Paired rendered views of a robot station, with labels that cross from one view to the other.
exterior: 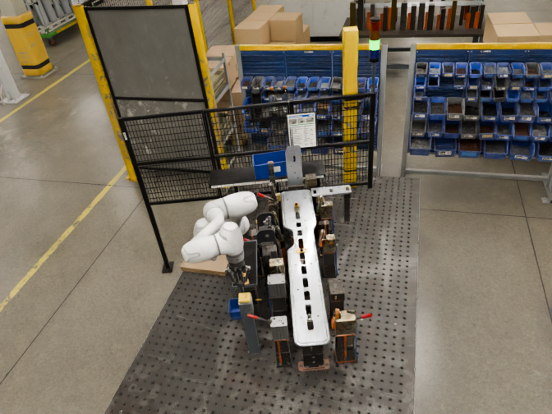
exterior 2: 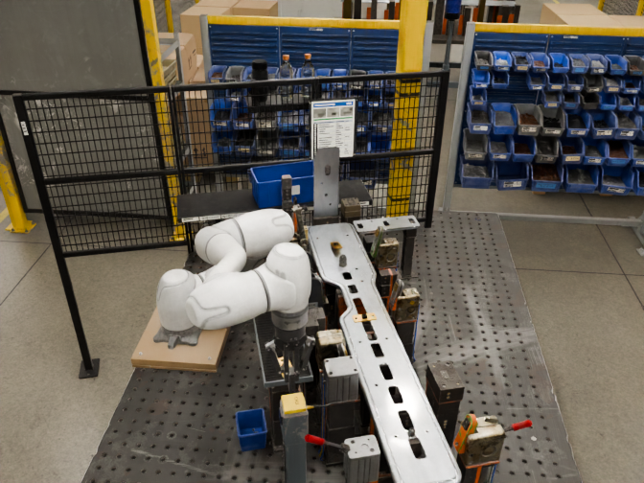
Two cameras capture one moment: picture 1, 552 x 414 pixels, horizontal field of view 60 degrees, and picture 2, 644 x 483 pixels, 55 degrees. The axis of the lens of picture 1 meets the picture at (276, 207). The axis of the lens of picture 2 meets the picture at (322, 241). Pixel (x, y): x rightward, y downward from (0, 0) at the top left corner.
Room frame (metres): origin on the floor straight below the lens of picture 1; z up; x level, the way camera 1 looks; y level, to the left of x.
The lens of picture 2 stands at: (0.58, 0.43, 2.43)
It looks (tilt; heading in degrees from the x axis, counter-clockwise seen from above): 33 degrees down; 346
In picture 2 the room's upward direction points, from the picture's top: 1 degrees clockwise
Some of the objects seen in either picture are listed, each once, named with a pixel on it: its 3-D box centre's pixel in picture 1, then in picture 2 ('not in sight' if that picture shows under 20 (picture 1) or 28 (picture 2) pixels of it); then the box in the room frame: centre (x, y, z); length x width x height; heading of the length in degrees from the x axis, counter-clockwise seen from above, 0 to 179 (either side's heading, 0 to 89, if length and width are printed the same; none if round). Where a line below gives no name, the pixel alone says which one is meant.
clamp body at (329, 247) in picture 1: (328, 256); (402, 328); (2.27, -0.31, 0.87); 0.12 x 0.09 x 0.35; 88
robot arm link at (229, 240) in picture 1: (228, 238); (284, 277); (1.73, 0.24, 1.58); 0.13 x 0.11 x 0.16; 107
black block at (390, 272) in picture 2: (324, 238); (385, 300); (2.48, -0.31, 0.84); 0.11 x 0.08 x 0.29; 88
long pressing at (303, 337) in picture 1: (303, 253); (367, 322); (2.19, -0.14, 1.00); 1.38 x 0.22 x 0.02; 178
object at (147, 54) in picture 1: (160, 103); (73, 102); (4.74, 1.09, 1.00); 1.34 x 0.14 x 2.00; 72
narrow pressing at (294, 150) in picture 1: (294, 166); (326, 183); (2.94, -0.17, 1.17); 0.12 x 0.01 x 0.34; 88
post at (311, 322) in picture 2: (269, 275); (310, 364); (2.13, 0.09, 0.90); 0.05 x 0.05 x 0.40; 88
